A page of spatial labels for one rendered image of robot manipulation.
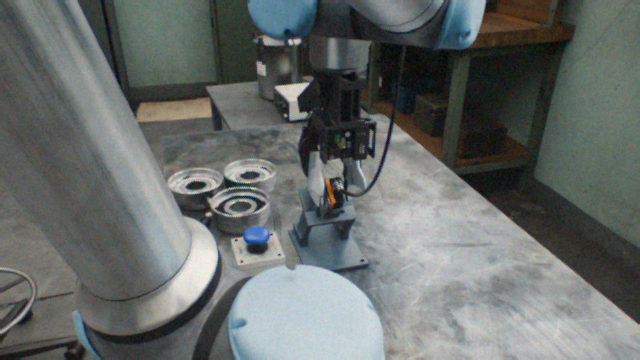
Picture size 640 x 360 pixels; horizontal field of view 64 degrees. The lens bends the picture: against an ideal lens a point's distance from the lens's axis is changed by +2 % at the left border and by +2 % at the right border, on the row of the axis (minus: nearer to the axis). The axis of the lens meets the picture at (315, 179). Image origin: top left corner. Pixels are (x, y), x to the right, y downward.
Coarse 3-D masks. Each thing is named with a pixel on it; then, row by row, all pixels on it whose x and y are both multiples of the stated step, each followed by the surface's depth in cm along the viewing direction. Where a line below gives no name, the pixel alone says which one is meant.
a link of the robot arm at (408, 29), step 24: (360, 0) 35; (384, 0) 35; (408, 0) 37; (432, 0) 39; (456, 0) 42; (480, 0) 45; (360, 24) 47; (384, 24) 41; (408, 24) 41; (432, 24) 43; (456, 24) 43; (480, 24) 47; (432, 48) 48; (456, 48) 46
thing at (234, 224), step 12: (228, 192) 93; (240, 192) 94; (252, 192) 94; (264, 192) 92; (216, 204) 91; (228, 204) 91; (240, 204) 92; (252, 204) 91; (216, 216) 87; (228, 216) 85; (240, 216) 85; (252, 216) 86; (264, 216) 88; (228, 228) 87; (240, 228) 86
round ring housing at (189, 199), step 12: (192, 168) 101; (204, 168) 101; (168, 180) 96; (180, 180) 99; (192, 180) 99; (204, 180) 99; (216, 180) 99; (180, 192) 92; (192, 192) 95; (204, 192) 93; (216, 192) 95; (180, 204) 94; (192, 204) 93; (204, 204) 94
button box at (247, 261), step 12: (240, 240) 78; (276, 240) 78; (240, 252) 75; (252, 252) 75; (264, 252) 75; (276, 252) 75; (240, 264) 73; (252, 264) 73; (264, 264) 74; (276, 264) 74
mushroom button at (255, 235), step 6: (252, 228) 76; (258, 228) 76; (264, 228) 76; (246, 234) 74; (252, 234) 74; (258, 234) 74; (264, 234) 74; (246, 240) 74; (252, 240) 73; (258, 240) 73; (264, 240) 74; (258, 246) 75
